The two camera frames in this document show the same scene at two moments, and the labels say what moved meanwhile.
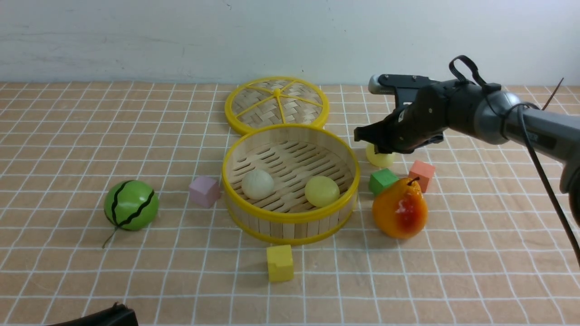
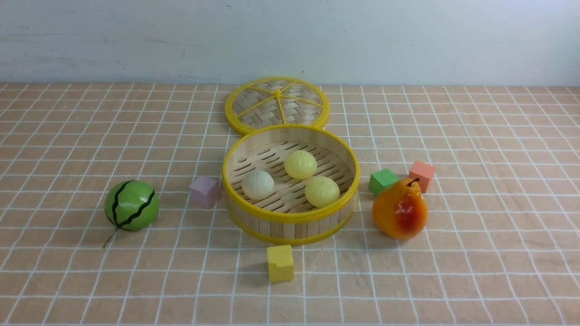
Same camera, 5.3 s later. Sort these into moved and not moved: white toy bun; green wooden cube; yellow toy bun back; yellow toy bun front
Moved: yellow toy bun back
Not moved: white toy bun; green wooden cube; yellow toy bun front
